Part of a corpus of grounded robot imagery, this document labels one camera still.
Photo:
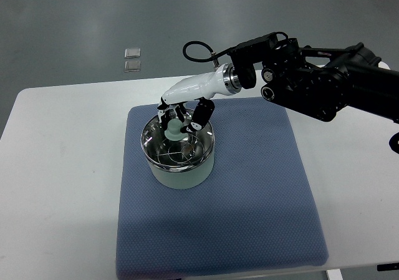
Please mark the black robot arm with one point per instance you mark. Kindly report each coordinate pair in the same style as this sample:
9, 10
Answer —
317, 82

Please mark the blue quilted mat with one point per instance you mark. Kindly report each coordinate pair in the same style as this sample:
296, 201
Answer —
255, 211

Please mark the lower metal floor plate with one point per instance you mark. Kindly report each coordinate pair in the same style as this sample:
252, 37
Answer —
132, 66

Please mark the upper metal floor plate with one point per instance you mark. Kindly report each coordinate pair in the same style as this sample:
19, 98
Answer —
132, 52

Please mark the white table leg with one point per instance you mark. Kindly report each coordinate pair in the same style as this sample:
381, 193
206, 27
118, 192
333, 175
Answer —
334, 274

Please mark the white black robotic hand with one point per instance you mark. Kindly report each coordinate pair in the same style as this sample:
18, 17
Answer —
202, 88

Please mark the green pot with handle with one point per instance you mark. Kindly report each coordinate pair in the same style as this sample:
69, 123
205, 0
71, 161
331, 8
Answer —
182, 179

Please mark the glass lid with green knob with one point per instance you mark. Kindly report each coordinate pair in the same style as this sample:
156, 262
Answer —
187, 153

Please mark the metal floor plate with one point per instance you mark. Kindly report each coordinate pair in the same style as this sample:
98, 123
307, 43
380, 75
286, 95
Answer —
132, 66
132, 52

